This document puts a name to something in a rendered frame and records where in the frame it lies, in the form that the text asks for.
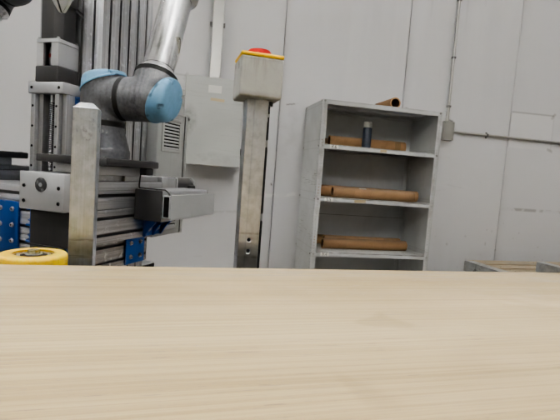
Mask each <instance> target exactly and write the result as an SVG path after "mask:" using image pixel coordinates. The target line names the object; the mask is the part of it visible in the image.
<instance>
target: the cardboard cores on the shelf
mask: <svg viewBox="0 0 560 420"><path fill-rule="evenodd" d="M362 140H363V139H362V138H358V137H341V136H332V135H329V136H328V138H325V143H326V144H335V145H344V146H354V147H361V146H362ZM371 148H381V149H390V150H399V151H406V143H405V142H394V141H385V140H377V139H371ZM321 196H329V197H333V198H357V199H370V200H383V201H395V202H409V203H413V202H416V201H417V200H418V192H414V191H405V190H393V189H381V188H369V187H346V186H334V185H322V186H321ZM317 243H321V248H339V249H363V250H388V251H406V250H407V248H408V244H407V242H406V241H401V240H400V238H391V237H357V236H341V235H324V234H318V235H317Z"/></svg>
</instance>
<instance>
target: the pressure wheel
mask: <svg viewBox="0 0 560 420"><path fill-rule="evenodd" d="M0 264H12V265H68V253H67V252H65V251H63V250H60V249H56V248H46V247H27V248H17V249H11V250H7V251H3V252H0Z"/></svg>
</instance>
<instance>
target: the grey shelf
mask: <svg viewBox="0 0 560 420"><path fill-rule="evenodd" d="M364 122H372V139H377V140H385V141H394V142H404V143H405V142H406V139H407V144H406V151H399V150H390V149H381V148H371V147H354V146H344V145H335V144H326V143H325V138H328V136H329V135H332V136H341V137H350V138H363V125H364ZM442 125H443V112H434V111H427V110H419V109H411V108H405V107H390V106H383V105H375V104H367V103H360V102H346V101H338V100H331V99H322V100H320V101H318V102H315V103H314V104H312V105H311V106H309V107H306V118H305V128H304V139H303V150H302V171H301V182H300V193H299V204H298V215H297V236H296V247H295V257H294V268H293V269H341V270H393V269H394V270H396V271H427V270H428V254H429V246H430V238H431V230H432V221H433V206H434V198H435V190H436V181H437V173H438V158H439V150H440V142H441V133H442ZM404 159H405V161H404ZM403 165H404V169H403ZM408 169H409V170H408ZM318 184H319V185H318ZM322 185H334V186H346V187H358V188H381V189H393V190H405V191H414V192H418V200H417V201H416V202H395V201H383V200H370V199H357V198H345V197H329V196H321V186H322ZM399 208H400V212H399ZM398 217H399V221H398ZM404 223H405V224H404ZM318 234H324V235H341V236H357V237H374V238H400V240H401V241H406V242H407V250H406V251H388V250H363V249H339V248H321V243H317V237H318ZM314 239H315V240H314ZM394 259H395V263H394Z"/></svg>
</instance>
